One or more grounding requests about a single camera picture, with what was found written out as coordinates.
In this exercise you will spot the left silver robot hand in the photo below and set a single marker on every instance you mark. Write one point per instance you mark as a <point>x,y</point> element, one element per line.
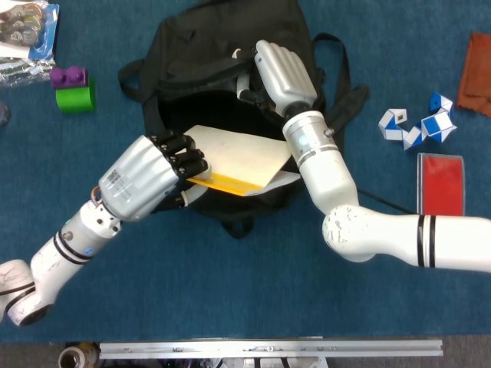
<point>138,180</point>

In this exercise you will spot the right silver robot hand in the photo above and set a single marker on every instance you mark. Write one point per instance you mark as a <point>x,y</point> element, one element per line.
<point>285,74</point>

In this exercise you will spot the black backpack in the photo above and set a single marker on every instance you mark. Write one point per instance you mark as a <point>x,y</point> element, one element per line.
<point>215,42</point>

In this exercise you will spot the white and yellow book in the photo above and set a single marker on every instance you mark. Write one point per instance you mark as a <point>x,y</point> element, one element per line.
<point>238,157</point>

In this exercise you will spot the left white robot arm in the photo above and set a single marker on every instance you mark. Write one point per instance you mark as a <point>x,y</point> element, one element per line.
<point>57,253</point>

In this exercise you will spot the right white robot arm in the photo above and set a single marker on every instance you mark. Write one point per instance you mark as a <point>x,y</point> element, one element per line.
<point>383,230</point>

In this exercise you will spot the green toy block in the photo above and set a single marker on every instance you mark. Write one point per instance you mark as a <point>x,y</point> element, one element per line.
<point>74,100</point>

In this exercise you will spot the purple toy brick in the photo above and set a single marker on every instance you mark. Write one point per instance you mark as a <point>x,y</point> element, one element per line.
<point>67,76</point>

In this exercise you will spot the blue white snake puzzle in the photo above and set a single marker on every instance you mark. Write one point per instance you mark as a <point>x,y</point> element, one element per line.
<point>433,124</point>

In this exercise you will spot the silver foil package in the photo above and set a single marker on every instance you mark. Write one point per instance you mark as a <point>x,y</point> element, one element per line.
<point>23,73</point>

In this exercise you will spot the brown tape roll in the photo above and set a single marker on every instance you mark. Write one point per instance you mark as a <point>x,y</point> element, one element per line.
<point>74,356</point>

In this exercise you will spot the red card case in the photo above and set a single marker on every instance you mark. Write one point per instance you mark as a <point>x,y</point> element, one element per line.
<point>441,184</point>

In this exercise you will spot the rust brown cloth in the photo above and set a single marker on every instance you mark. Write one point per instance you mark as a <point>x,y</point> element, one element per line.
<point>477,76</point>

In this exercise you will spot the aluminium profile rail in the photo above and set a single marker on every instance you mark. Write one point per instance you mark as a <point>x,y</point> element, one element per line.
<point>268,348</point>

